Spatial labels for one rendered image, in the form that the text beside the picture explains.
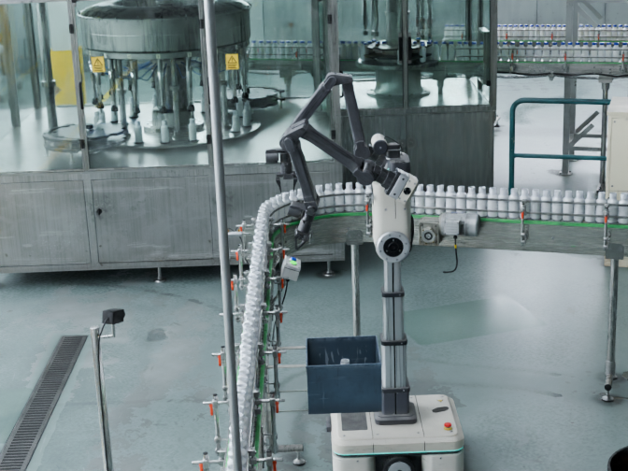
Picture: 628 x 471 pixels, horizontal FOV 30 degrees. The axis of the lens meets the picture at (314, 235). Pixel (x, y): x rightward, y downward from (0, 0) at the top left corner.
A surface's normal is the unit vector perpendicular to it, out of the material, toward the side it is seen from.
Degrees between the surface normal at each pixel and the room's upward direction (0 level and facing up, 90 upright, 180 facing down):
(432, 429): 0
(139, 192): 90
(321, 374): 90
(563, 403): 0
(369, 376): 90
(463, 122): 90
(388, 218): 101
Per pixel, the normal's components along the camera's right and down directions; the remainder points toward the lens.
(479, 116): 0.01, 0.29
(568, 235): -0.30, 0.31
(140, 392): -0.04, -0.95
